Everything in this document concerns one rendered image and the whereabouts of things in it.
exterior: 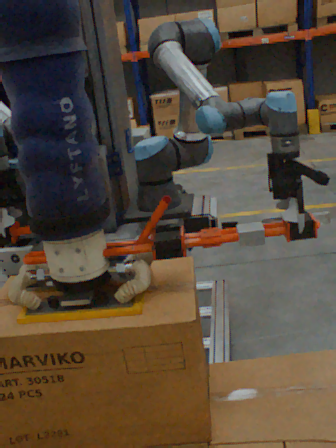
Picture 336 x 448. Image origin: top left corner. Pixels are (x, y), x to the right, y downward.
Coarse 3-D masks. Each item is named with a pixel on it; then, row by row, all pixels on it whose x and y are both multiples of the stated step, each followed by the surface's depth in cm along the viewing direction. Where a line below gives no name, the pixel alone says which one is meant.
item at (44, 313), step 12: (48, 300) 135; (60, 300) 139; (96, 300) 137; (108, 300) 135; (132, 300) 134; (24, 312) 135; (36, 312) 134; (48, 312) 133; (60, 312) 133; (72, 312) 133; (84, 312) 132; (96, 312) 131; (108, 312) 131; (120, 312) 131; (132, 312) 131
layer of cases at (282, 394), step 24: (240, 360) 173; (264, 360) 171; (288, 360) 168; (312, 360) 166; (216, 384) 162; (240, 384) 160; (264, 384) 158; (288, 384) 156; (312, 384) 155; (216, 408) 151; (240, 408) 149; (264, 408) 148; (288, 408) 146; (312, 408) 145; (216, 432) 141; (240, 432) 140; (264, 432) 139; (288, 432) 137; (312, 432) 137
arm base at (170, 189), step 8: (144, 184) 178; (152, 184) 177; (160, 184) 177; (168, 184) 178; (144, 192) 179; (152, 192) 177; (160, 192) 177; (168, 192) 179; (176, 192) 181; (144, 200) 180; (152, 200) 177; (160, 200) 177; (176, 200) 180; (144, 208) 179; (152, 208) 178; (168, 208) 178
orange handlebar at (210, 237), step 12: (24, 228) 166; (216, 228) 141; (228, 228) 141; (264, 228) 139; (276, 228) 136; (192, 240) 137; (204, 240) 137; (216, 240) 136; (228, 240) 136; (36, 252) 143; (108, 252) 138; (120, 252) 138; (132, 252) 138; (144, 252) 138
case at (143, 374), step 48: (192, 288) 141; (0, 336) 128; (48, 336) 127; (96, 336) 127; (144, 336) 127; (192, 336) 127; (0, 384) 133; (48, 384) 132; (96, 384) 132; (144, 384) 132; (192, 384) 131; (0, 432) 137; (48, 432) 137; (96, 432) 137; (144, 432) 137; (192, 432) 137
